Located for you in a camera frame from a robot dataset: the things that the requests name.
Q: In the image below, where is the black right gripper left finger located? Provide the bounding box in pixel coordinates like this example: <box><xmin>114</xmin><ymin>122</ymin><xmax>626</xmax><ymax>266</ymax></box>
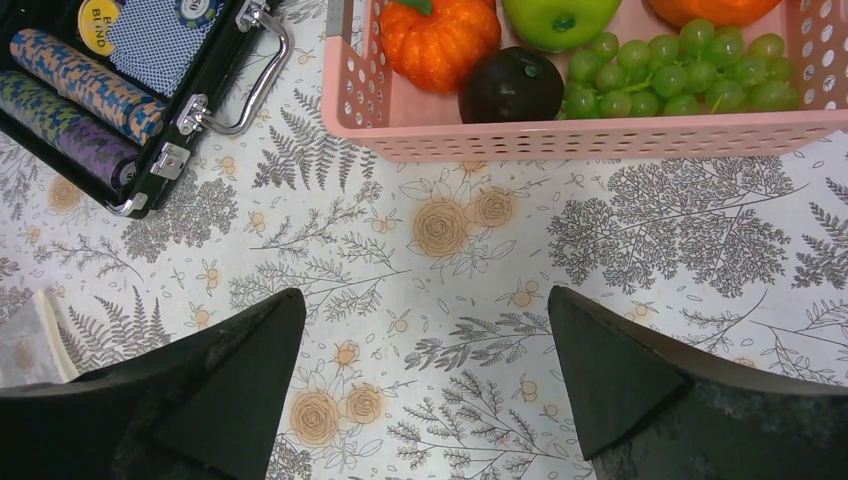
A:
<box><xmin>1</xmin><ymin>288</ymin><xmax>306</xmax><ymax>479</ymax></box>

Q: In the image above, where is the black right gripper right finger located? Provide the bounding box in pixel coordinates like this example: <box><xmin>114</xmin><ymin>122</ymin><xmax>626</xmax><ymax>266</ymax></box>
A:
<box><xmin>548</xmin><ymin>286</ymin><xmax>847</xmax><ymax>479</ymax></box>

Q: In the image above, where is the clear zip top bag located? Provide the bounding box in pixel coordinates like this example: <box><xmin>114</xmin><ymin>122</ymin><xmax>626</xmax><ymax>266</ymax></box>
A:
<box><xmin>1</xmin><ymin>289</ymin><xmax>80</xmax><ymax>388</ymax></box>

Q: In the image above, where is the pink plastic basket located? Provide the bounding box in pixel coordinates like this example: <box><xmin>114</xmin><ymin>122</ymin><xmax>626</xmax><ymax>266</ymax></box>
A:
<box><xmin>321</xmin><ymin>1</ymin><xmax>847</xmax><ymax>162</ymax></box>

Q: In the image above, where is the green toy apple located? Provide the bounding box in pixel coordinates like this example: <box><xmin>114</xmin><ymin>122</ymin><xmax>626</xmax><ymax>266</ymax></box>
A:
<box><xmin>501</xmin><ymin>0</ymin><xmax>622</xmax><ymax>53</ymax></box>

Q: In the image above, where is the orange toy pumpkin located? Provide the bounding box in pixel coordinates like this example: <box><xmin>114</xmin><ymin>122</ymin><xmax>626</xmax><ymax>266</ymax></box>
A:
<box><xmin>379</xmin><ymin>0</ymin><xmax>501</xmax><ymax>94</ymax></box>

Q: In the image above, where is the blue orange poker chip row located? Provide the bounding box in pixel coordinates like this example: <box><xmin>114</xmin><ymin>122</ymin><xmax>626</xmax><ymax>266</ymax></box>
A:
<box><xmin>9</xmin><ymin>28</ymin><xmax>165</xmax><ymax>146</ymax></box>

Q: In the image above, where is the green toy grape bunch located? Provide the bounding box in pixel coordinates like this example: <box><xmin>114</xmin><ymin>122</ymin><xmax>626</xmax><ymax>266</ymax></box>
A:
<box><xmin>559</xmin><ymin>19</ymin><xmax>800</xmax><ymax>120</ymax></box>

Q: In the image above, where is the green purple poker chip row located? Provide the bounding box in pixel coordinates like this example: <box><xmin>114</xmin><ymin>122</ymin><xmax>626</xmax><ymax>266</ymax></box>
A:
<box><xmin>1</xmin><ymin>71</ymin><xmax>140</xmax><ymax>191</ymax></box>

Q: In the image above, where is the dark purple toy plum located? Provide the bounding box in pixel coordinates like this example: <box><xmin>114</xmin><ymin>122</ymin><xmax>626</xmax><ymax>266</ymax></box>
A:
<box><xmin>458</xmin><ymin>46</ymin><xmax>565</xmax><ymax>124</ymax></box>

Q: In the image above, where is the black poker chip case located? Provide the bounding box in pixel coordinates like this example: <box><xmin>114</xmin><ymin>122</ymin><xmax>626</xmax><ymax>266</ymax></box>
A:
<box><xmin>1</xmin><ymin>1</ymin><xmax>293</xmax><ymax>218</ymax></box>

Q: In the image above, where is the blue playing card deck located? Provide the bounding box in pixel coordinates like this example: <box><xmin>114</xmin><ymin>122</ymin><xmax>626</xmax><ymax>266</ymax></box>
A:
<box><xmin>107</xmin><ymin>0</ymin><xmax>224</xmax><ymax>97</ymax></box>

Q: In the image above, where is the orange toy tangerine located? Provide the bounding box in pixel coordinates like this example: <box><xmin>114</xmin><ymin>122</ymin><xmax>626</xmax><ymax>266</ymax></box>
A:
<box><xmin>647</xmin><ymin>0</ymin><xmax>781</xmax><ymax>27</ymax></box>

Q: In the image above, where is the yellow big blind button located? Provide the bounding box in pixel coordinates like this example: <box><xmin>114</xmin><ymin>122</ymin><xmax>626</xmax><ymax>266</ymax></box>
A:
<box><xmin>77</xmin><ymin>0</ymin><xmax>123</xmax><ymax>57</ymax></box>

